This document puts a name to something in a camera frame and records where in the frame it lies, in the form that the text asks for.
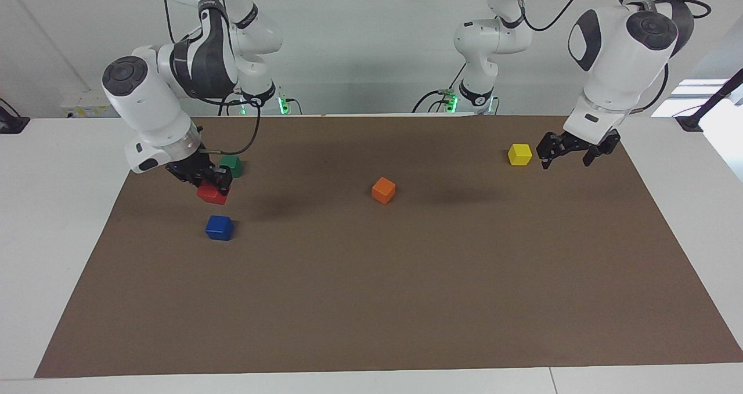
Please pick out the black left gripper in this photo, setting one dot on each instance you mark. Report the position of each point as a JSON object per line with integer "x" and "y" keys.
{"x": 580, "y": 143}

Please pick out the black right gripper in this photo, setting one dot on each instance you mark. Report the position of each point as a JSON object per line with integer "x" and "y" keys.
{"x": 191, "y": 167}

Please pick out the red wooden block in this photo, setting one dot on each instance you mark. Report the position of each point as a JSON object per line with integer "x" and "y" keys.
{"x": 209, "y": 195}

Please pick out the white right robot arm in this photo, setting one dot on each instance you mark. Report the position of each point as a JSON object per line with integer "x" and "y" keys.
{"x": 145, "y": 104}

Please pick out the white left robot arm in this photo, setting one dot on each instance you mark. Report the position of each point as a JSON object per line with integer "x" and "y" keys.
{"x": 615, "y": 63}

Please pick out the green wooden block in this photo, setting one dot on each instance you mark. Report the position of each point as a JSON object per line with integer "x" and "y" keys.
{"x": 235, "y": 163}

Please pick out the blue wooden block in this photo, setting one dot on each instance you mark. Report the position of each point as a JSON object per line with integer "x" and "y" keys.
{"x": 219, "y": 228}

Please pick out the yellow wooden block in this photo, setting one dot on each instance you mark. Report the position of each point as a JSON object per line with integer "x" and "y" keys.
{"x": 519, "y": 155}

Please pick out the orange wooden block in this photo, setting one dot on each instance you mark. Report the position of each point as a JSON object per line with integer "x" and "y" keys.
{"x": 383, "y": 191}

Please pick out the black angled stand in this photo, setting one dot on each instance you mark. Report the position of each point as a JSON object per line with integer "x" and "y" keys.
{"x": 711, "y": 101}

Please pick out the brown table mat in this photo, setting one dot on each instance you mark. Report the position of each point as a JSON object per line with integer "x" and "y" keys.
{"x": 371, "y": 289}

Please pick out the white wall socket box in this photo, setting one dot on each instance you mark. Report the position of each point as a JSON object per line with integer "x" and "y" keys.
{"x": 78, "y": 105}

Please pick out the black table clamp mount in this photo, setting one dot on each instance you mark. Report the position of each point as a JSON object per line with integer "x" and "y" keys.
{"x": 11, "y": 124}

